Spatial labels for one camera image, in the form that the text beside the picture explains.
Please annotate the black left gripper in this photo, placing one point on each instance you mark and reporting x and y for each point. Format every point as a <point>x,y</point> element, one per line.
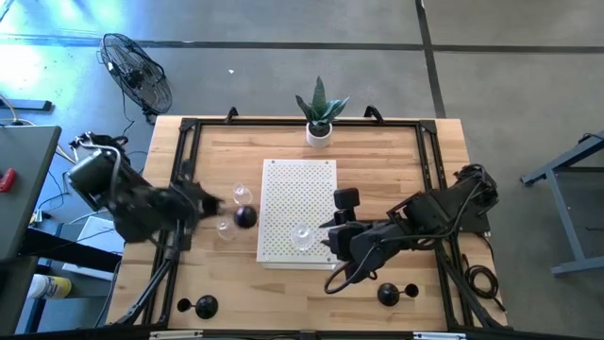
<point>186,205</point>

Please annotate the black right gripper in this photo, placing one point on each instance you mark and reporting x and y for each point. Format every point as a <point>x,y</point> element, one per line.
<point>354,241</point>

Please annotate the clear ribbed glass candle holder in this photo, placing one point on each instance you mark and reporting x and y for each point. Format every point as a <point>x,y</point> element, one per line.
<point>242,194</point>
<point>226,229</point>
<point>302,236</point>

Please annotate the black metal candlestick holder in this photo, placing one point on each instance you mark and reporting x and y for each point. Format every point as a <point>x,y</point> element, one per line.
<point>389,294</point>
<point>206,307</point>
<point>246,217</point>

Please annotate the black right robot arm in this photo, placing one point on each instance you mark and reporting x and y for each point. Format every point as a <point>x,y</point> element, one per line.
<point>424,212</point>

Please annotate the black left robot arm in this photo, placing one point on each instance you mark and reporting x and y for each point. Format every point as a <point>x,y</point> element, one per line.
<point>137,208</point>

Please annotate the white perforated metal shelf riser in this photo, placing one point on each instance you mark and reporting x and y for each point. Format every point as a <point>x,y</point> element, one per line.
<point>283,245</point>

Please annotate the white paper sheet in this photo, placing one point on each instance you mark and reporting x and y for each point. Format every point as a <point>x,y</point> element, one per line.
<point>99,233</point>

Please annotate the snake plant in white pot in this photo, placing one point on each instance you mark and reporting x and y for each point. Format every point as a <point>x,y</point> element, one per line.
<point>320,101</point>

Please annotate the white label strip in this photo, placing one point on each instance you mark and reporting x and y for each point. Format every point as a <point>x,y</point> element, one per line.
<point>177,334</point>
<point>439,335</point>

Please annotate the black floor fan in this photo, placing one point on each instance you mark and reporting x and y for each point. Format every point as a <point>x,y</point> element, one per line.
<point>137,75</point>

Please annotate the white and yellow bottle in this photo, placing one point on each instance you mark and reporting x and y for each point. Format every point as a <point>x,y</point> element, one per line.
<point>52,286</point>

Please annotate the grey side table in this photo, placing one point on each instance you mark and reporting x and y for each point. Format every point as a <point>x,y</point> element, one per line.
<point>28,198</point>

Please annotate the black floor bar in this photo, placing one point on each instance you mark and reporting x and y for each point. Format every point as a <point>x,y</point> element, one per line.
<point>28,105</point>

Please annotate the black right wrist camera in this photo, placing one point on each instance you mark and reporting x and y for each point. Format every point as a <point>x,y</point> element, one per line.
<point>347,198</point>

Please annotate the black frame clamp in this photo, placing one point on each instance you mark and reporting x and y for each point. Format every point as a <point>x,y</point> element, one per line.
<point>231,115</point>
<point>374,113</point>

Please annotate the black aluminium table frame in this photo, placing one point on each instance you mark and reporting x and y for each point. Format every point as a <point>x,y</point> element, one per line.
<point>307,122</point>

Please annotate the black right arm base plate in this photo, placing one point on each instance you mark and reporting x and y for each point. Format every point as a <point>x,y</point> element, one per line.
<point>476,229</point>

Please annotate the black desk frame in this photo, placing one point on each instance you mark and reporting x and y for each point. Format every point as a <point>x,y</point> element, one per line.
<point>66,245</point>

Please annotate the blue-grey table frame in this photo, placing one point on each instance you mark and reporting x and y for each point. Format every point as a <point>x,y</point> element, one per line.
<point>580,266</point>

